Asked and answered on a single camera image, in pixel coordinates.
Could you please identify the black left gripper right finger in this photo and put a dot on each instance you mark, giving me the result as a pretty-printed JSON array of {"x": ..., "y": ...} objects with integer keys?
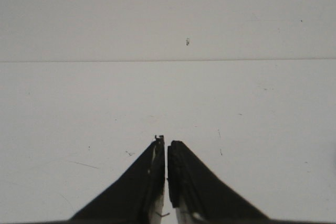
[{"x": 199, "y": 196}]

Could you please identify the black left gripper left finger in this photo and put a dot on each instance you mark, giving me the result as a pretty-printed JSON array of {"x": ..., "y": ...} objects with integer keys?
[{"x": 136, "y": 197}]

